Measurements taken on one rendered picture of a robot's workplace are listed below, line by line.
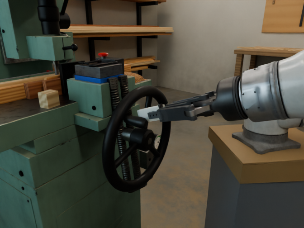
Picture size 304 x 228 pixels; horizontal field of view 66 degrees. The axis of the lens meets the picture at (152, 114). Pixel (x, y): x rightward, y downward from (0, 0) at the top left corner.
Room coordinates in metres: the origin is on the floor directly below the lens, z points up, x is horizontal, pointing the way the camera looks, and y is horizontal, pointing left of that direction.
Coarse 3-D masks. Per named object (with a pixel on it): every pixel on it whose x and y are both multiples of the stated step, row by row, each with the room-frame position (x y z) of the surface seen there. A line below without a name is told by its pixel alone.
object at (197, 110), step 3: (207, 105) 0.38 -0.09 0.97; (195, 108) 0.38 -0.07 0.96; (198, 108) 0.37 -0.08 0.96; (201, 108) 0.37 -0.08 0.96; (204, 108) 0.38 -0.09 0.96; (207, 108) 0.38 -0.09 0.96; (186, 111) 0.38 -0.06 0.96; (189, 111) 0.37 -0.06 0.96; (192, 111) 0.37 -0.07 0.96; (195, 111) 0.37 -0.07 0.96; (198, 111) 0.37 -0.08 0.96; (201, 111) 0.37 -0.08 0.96; (204, 111) 0.37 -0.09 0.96; (186, 114) 0.38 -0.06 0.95; (189, 114) 0.37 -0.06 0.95; (192, 114) 0.36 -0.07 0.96; (195, 114) 0.37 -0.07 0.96
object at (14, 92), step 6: (126, 66) 1.04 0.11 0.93; (0, 90) 0.60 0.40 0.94; (6, 90) 0.62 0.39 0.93; (12, 90) 0.63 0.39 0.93; (18, 90) 0.64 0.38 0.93; (24, 90) 0.66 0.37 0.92; (0, 96) 0.60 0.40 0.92; (6, 96) 0.61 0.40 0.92; (12, 96) 0.63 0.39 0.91; (18, 96) 0.64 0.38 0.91; (24, 96) 0.65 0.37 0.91; (0, 102) 0.60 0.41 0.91; (6, 102) 0.61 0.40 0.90
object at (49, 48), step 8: (32, 40) 0.76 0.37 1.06; (40, 40) 0.74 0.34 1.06; (48, 40) 0.71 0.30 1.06; (56, 40) 0.72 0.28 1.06; (64, 40) 0.74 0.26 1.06; (32, 48) 0.77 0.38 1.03; (40, 48) 0.74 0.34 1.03; (48, 48) 0.72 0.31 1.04; (56, 48) 0.71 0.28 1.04; (32, 56) 0.77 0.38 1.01; (40, 56) 0.74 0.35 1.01; (48, 56) 0.72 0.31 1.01; (56, 56) 0.71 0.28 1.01; (64, 56) 0.73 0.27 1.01; (72, 56) 0.76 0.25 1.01
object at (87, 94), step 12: (72, 84) 0.63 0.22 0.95; (84, 84) 0.60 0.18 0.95; (96, 84) 0.58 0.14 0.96; (108, 84) 0.59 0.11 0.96; (132, 84) 0.67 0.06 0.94; (72, 96) 0.63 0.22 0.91; (84, 96) 0.60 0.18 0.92; (96, 96) 0.58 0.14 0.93; (108, 96) 0.59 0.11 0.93; (120, 96) 0.63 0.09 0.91; (84, 108) 0.61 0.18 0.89; (96, 108) 0.58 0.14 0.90; (108, 108) 0.58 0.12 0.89
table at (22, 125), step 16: (64, 96) 0.68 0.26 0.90; (0, 112) 0.53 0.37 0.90; (16, 112) 0.53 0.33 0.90; (32, 112) 0.53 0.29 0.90; (48, 112) 0.55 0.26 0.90; (64, 112) 0.58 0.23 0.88; (80, 112) 0.62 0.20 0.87; (0, 128) 0.45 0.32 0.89; (16, 128) 0.48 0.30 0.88; (32, 128) 0.51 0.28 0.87; (48, 128) 0.54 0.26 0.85; (96, 128) 0.55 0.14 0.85; (0, 144) 0.45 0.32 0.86; (16, 144) 0.47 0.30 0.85
